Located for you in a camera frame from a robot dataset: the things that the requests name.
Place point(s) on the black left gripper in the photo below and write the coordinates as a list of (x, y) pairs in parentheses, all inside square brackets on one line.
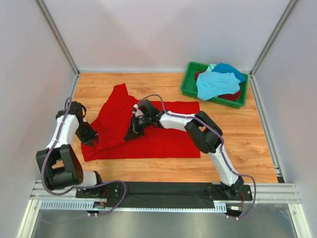
[(88, 140)]

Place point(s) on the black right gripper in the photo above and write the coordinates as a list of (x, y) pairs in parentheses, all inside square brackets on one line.
[(133, 131)]

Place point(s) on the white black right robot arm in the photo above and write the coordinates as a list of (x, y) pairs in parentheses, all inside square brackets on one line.
[(202, 130)]

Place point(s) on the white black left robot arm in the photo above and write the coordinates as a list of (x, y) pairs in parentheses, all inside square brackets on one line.
[(59, 166)]

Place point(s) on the green plastic bin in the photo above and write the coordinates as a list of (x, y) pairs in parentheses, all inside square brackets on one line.
[(189, 88)]

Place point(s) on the light blue t shirt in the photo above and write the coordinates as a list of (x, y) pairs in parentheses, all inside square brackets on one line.
[(222, 79)]

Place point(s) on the dark red t shirt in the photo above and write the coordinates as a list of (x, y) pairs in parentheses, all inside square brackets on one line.
[(232, 96)]

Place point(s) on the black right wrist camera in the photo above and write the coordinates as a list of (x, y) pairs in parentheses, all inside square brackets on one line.
[(147, 108)]

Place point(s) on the grey slotted cable duct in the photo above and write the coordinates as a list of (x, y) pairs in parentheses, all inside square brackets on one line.
[(95, 206)]

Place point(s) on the left aluminium corner post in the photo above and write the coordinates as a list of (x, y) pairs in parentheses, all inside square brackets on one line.
[(54, 29)]

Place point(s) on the aluminium corner post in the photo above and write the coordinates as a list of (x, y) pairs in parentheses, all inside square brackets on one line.
[(275, 33), (54, 29)]

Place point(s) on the right aluminium corner post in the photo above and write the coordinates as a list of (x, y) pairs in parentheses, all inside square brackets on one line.
[(275, 33)]

